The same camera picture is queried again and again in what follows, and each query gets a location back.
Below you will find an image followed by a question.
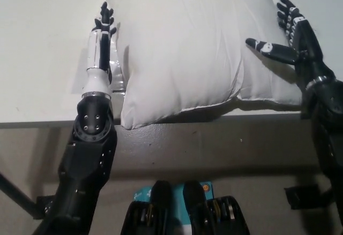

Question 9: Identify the black table leg bar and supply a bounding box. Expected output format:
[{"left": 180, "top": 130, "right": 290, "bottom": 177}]
[{"left": 0, "top": 171, "right": 42, "bottom": 220}]

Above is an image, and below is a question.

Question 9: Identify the black and white right hand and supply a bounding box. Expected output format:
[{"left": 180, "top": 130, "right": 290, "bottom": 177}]
[{"left": 245, "top": 0, "right": 337, "bottom": 89}]

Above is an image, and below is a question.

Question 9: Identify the white and black left hand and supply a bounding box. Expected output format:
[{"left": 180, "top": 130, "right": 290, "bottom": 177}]
[{"left": 81, "top": 1, "right": 118, "bottom": 98}]

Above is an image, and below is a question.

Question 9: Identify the white pillow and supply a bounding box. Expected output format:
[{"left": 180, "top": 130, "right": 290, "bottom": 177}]
[{"left": 99, "top": 0, "right": 305, "bottom": 131}]

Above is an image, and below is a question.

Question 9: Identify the clear plastic sleeve with paper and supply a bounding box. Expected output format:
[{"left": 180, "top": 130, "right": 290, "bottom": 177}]
[{"left": 70, "top": 35, "right": 127, "bottom": 96}]

